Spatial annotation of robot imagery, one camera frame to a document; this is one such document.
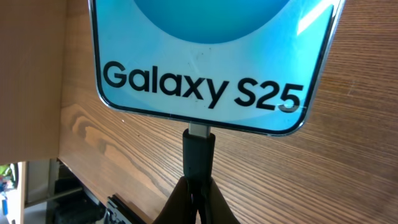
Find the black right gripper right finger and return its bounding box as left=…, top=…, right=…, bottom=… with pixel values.
left=205, top=179, right=239, bottom=224

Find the black USB charging cable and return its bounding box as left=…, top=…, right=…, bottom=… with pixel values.
left=182, top=123, right=216, bottom=224

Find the blue Galaxy S25 smartphone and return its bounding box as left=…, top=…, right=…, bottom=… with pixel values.
left=88, top=0, right=345, bottom=136

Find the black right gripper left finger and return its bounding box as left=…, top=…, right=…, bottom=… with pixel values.
left=152, top=177, right=194, bottom=224

